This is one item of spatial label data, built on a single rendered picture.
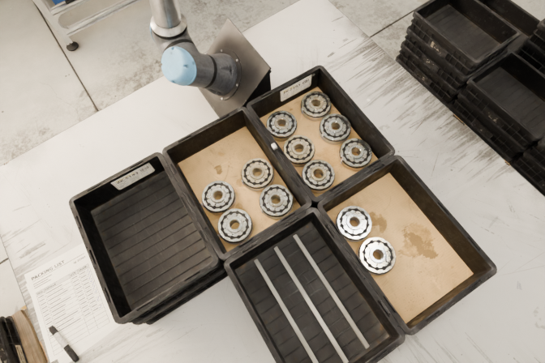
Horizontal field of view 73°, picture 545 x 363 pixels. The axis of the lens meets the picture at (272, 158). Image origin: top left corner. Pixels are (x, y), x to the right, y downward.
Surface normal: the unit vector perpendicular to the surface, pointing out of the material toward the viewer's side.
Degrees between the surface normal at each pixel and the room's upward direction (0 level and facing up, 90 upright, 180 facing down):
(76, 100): 0
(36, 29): 0
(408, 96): 0
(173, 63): 44
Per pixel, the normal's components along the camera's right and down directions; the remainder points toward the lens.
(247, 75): -0.60, 0.04
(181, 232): -0.04, -0.42
